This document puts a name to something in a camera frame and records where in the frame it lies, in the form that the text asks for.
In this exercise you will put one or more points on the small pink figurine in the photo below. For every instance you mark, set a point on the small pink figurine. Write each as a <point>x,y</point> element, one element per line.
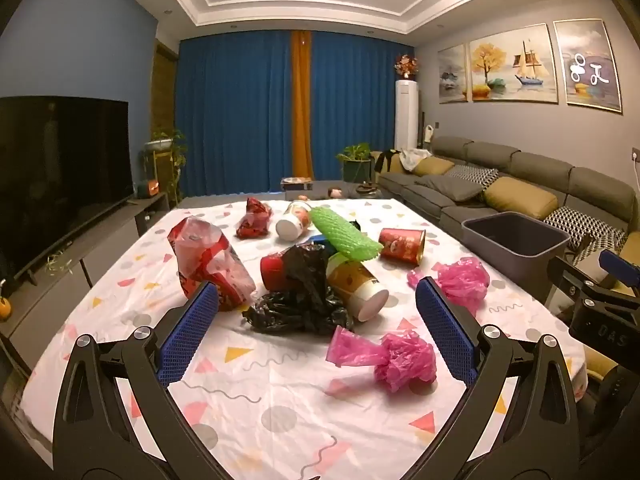
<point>334,192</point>

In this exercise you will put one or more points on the large yellow cushion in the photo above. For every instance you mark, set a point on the large yellow cushion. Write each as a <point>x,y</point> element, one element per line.
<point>520,197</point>

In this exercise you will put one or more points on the grey sofa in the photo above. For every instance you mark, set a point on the grey sofa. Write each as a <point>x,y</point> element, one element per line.
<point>435,207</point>

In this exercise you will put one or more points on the small landscape painting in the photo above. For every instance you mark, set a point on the small landscape painting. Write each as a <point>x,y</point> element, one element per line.
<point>454,75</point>

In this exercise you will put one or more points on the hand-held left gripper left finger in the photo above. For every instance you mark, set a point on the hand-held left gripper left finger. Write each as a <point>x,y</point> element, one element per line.
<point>187,332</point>

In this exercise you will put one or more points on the white paper cup red print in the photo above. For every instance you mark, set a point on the white paper cup red print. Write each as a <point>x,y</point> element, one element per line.
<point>292,222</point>

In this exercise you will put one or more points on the black garment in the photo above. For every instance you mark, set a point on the black garment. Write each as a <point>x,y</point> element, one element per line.
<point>381,160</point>

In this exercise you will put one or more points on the red flower arrangement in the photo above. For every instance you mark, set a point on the red flower arrangement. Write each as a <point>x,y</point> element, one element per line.
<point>406,66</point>

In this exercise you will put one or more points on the large light grey cushion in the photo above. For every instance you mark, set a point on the large light grey cushion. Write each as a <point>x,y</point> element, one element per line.
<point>592,262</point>

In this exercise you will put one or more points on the large red plastic bag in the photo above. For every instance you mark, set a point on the large red plastic bag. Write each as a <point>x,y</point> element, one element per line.
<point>210,260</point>

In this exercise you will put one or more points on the flat printed box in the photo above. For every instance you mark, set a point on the flat printed box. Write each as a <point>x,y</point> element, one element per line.
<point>295,182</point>

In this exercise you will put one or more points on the patterned white tablecloth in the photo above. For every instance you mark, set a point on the patterned white tablecloth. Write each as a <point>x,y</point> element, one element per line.
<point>280,390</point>

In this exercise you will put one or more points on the blue curtain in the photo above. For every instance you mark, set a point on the blue curtain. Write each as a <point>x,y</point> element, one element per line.
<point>230,110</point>
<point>355,100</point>

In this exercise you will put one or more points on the purple framed painting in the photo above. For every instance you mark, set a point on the purple framed painting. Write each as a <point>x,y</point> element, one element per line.
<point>587,67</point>

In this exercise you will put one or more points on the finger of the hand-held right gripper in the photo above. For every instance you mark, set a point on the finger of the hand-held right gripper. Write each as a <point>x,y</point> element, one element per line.
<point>620,266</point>
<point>567,280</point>

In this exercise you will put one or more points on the plain red paper cup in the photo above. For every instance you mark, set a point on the plain red paper cup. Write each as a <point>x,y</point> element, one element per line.
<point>272,270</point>

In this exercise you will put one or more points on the potted plant dark pot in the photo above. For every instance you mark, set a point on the potted plant dark pot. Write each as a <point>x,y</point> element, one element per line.
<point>356,155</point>

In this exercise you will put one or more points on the grey plastic bin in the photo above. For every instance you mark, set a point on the grey plastic bin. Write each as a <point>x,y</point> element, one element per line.
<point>520,265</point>

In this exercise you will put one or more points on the orange fruit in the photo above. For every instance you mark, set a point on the orange fruit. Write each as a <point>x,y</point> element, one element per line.
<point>4,308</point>

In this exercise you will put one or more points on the small yellow cushion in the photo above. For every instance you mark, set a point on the small yellow cushion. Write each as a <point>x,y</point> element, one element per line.
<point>432,166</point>

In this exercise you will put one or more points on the pink plastic bag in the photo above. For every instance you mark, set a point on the pink plastic bag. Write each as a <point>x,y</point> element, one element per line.
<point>462,280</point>
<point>400,360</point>

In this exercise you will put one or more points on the red paper cup gold inside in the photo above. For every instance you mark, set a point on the red paper cup gold inside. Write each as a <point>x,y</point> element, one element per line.
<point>400,245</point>

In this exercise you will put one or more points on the black plastic bag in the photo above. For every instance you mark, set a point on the black plastic bag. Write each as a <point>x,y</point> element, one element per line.
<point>300,305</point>

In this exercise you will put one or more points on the orange curtain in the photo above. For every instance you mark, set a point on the orange curtain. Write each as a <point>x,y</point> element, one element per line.
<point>300,110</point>

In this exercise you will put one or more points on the dark coffee table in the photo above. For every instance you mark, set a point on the dark coffee table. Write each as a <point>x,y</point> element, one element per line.
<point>220,200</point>

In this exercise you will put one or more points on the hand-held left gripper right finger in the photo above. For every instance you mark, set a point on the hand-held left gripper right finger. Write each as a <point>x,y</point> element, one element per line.
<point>445,332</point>

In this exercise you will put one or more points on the flat grey cushion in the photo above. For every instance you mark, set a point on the flat grey cushion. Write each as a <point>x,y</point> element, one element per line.
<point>452,190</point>

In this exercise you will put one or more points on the houndstooth cushion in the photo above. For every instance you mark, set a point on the houndstooth cushion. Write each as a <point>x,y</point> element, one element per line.
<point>582,225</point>
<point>475,175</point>

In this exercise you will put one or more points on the sailboat painting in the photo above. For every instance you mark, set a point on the sailboat painting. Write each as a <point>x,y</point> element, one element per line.
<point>515,65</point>

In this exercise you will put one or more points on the small blue container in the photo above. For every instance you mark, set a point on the small blue container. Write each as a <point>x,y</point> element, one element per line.
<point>320,240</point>

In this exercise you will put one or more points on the glass teapot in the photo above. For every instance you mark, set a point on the glass teapot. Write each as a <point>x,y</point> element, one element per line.
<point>367,190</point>

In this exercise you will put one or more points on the orange speaker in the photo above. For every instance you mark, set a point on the orange speaker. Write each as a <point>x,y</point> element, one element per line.
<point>147,189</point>

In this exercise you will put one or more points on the green foam net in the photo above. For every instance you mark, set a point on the green foam net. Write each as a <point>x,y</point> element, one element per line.
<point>345,237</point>

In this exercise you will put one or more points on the white standing air conditioner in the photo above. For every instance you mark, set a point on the white standing air conditioner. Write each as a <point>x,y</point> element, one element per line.
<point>406,115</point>

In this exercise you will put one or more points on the grey television cabinet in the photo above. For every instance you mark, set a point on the grey television cabinet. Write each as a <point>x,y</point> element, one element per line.
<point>112,245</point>

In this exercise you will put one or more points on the black television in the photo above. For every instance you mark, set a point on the black television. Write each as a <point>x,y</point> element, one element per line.
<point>60,175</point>

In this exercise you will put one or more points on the small red wrapper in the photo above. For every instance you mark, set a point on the small red wrapper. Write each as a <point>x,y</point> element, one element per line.
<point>252,222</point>

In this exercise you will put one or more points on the trailing potted plant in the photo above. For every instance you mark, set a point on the trailing potted plant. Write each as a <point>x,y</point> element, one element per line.
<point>160,142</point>

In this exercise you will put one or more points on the white cloth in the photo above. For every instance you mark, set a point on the white cloth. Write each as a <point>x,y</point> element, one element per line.
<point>412,157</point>

